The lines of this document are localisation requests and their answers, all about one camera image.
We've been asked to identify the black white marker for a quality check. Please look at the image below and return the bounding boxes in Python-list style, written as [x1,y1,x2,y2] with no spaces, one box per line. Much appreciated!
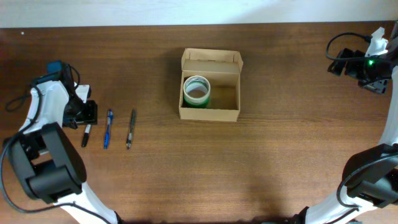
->
[81,124,91,147]

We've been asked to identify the blue pen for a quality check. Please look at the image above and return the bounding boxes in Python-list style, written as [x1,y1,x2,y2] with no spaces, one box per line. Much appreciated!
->
[104,109,113,150]

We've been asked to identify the white tape roll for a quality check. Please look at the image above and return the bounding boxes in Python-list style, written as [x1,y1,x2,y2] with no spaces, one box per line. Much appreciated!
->
[182,75,211,105]

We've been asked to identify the green tape roll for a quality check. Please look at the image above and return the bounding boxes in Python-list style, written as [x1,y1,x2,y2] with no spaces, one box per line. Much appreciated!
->
[182,79,211,109]

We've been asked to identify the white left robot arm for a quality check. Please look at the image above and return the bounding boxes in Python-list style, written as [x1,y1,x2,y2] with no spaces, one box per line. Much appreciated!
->
[1,60,123,223]

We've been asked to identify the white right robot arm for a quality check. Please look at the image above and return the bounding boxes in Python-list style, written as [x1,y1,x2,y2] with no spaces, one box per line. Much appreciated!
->
[286,27,397,224]

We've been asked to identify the black pen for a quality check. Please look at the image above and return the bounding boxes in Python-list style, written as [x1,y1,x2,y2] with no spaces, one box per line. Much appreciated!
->
[126,109,136,149]

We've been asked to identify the open cardboard box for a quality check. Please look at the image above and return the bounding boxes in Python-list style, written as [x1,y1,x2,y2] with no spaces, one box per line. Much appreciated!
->
[178,48,243,122]

